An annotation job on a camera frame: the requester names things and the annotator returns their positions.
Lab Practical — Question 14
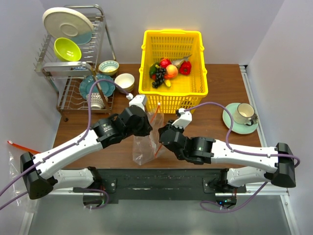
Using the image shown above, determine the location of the clear zip bag orange zipper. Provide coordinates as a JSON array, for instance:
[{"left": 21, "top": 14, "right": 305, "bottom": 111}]
[{"left": 133, "top": 103, "right": 165, "bottom": 165}]

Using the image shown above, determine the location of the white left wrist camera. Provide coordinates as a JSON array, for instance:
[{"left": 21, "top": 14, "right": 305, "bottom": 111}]
[{"left": 126, "top": 93, "right": 147, "bottom": 111}]

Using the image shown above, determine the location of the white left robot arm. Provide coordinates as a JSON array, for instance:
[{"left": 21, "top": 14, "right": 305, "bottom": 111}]
[{"left": 20, "top": 105, "right": 152, "bottom": 200}]

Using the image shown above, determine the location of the spare zip bag orange zipper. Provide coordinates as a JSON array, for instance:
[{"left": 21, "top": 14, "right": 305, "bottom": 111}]
[{"left": 6, "top": 140, "right": 39, "bottom": 213}]

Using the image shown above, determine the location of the black grape bunch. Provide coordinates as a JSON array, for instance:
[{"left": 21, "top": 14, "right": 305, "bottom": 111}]
[{"left": 152, "top": 67, "right": 166, "bottom": 89}]

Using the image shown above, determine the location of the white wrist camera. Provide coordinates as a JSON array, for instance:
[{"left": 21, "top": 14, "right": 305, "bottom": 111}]
[
  {"left": 171, "top": 108, "right": 192, "bottom": 129},
  {"left": 126, "top": 93, "right": 147, "bottom": 111}
]

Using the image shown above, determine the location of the red bell pepper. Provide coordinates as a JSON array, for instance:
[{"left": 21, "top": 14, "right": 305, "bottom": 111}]
[{"left": 179, "top": 61, "right": 192, "bottom": 75}]

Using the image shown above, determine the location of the mint green saucer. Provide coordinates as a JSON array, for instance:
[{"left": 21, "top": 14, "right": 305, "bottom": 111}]
[{"left": 226, "top": 103, "right": 259, "bottom": 135}]

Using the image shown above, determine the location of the teal scalloped plate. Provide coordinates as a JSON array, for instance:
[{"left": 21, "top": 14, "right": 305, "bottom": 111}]
[{"left": 79, "top": 74, "right": 115, "bottom": 100}]

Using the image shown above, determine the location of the yellow plastic basket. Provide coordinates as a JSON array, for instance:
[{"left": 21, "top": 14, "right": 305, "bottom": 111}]
[{"left": 138, "top": 29, "right": 208, "bottom": 114}]

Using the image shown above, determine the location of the grey patterned bowl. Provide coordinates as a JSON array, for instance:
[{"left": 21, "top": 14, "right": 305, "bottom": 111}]
[{"left": 86, "top": 93, "right": 105, "bottom": 110}]

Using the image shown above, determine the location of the cream mug black handle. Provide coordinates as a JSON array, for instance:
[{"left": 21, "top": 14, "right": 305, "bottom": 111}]
[{"left": 233, "top": 103, "right": 259, "bottom": 126}]

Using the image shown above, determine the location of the metal dish rack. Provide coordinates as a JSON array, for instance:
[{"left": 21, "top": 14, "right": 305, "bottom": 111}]
[{"left": 35, "top": 4, "right": 115, "bottom": 121}]

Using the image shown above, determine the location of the peach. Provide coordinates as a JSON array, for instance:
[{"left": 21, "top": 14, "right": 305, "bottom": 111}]
[{"left": 165, "top": 64, "right": 179, "bottom": 79}]

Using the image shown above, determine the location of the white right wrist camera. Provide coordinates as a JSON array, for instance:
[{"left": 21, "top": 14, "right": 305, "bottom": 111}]
[{"left": 171, "top": 108, "right": 192, "bottom": 129}]

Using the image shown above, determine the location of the lime green bowl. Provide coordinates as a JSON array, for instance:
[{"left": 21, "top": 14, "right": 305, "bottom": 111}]
[{"left": 53, "top": 38, "right": 82, "bottom": 62}]

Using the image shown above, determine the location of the white bowl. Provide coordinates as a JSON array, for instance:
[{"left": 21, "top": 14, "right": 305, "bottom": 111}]
[{"left": 114, "top": 73, "right": 135, "bottom": 93}]

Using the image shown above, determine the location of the teal patterned small bowl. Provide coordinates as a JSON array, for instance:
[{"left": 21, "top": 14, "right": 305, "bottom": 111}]
[{"left": 98, "top": 60, "right": 119, "bottom": 76}]

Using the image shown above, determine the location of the large cream plate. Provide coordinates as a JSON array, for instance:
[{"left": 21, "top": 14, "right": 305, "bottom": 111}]
[{"left": 42, "top": 7, "right": 94, "bottom": 45}]

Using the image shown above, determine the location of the green cucumber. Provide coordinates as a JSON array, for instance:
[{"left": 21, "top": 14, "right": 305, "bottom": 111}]
[{"left": 149, "top": 62, "right": 159, "bottom": 78}]

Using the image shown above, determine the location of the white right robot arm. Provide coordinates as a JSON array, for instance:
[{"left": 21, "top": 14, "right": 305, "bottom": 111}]
[{"left": 158, "top": 121, "right": 296, "bottom": 192}]

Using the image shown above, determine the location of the red apple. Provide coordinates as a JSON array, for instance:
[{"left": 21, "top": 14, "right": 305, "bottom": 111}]
[{"left": 160, "top": 58, "right": 172, "bottom": 68}]

